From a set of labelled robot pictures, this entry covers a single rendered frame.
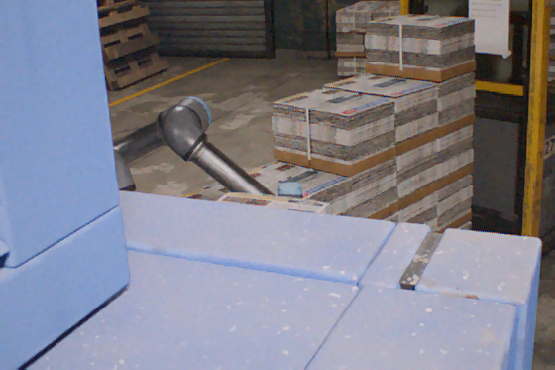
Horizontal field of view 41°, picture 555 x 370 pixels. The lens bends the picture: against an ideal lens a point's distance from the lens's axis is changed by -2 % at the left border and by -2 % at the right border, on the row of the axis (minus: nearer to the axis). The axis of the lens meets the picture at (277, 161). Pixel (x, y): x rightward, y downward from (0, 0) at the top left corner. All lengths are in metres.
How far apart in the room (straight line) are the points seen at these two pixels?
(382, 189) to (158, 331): 2.54
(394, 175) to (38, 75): 2.64
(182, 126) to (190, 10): 8.28
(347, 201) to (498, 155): 1.30
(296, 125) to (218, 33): 7.46
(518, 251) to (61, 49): 0.24
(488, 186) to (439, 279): 3.53
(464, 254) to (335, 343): 0.10
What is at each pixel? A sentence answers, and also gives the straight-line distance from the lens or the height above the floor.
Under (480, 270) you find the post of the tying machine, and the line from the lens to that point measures 0.37.
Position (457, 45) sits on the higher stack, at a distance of 3.17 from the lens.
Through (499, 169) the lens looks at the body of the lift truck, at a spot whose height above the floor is 0.50.
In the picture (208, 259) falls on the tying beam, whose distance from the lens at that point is 0.39.
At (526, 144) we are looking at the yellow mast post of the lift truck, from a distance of 3.56.
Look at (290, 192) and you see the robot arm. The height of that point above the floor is 0.95.
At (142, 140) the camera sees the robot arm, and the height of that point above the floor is 1.11.
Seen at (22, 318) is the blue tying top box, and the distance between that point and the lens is 0.31.
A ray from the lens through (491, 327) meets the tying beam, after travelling 0.32.
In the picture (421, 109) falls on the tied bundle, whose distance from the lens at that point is 2.98.
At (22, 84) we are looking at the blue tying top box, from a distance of 0.29.
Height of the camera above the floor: 1.71
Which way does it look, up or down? 18 degrees down
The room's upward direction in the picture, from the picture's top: 3 degrees counter-clockwise
